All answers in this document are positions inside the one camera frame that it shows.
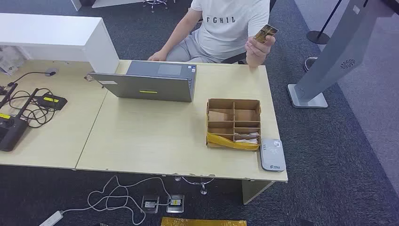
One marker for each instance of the person's left hand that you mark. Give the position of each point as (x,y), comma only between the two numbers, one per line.
(257,50)

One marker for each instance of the person's right hand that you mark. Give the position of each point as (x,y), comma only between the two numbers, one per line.
(157,56)

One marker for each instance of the gold patterned ID card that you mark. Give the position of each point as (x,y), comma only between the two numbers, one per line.
(265,32)

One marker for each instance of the person's left forearm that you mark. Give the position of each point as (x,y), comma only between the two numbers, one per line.
(255,63)

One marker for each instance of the person's right forearm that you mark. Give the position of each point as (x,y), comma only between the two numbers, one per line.
(179,34)

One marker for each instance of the black chair of person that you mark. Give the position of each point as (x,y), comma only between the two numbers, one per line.
(233,58)

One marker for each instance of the person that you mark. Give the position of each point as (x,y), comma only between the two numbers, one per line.
(224,37)

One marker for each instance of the white room key card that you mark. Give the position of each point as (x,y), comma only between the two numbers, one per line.
(247,135)
(247,141)

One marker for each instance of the grey card reader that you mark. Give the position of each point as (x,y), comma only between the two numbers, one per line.
(272,156)

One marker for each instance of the grey laptop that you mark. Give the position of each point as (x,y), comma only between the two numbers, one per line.
(149,89)

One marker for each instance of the round chrome rimmed base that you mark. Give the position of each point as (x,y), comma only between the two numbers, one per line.
(306,64)

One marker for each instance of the chrome office chair base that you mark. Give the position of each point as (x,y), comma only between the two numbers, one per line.
(155,2)

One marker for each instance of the small brown object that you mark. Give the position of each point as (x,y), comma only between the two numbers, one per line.
(89,78)

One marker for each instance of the cardboard divider box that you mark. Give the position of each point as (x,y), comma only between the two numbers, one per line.
(218,117)

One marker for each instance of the grey kiosk stand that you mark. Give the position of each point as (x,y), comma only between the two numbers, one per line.
(339,53)

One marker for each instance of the white furniture panel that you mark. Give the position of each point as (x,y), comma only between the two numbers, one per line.
(76,4)

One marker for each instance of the grey round desk grommet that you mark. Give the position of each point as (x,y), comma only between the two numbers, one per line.
(49,70)

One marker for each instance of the white counter shelf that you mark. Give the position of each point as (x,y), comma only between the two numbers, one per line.
(46,31)

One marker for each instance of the black adapter with yellow label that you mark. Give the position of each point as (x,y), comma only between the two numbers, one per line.
(53,102)

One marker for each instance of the light wood desk leg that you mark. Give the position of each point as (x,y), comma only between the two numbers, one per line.
(254,192)

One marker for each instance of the metal floor socket box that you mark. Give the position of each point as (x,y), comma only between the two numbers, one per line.
(150,204)
(175,203)

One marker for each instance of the papers in clear bag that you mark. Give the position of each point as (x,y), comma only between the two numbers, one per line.
(9,59)

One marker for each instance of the black router with antennas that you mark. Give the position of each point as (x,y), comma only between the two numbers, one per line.
(12,134)

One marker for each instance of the yellow floor tape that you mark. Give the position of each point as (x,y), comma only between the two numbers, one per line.
(204,222)

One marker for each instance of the white power strip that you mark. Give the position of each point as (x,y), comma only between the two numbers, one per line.
(51,219)

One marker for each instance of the black stanchion post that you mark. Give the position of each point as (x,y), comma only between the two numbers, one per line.
(318,37)

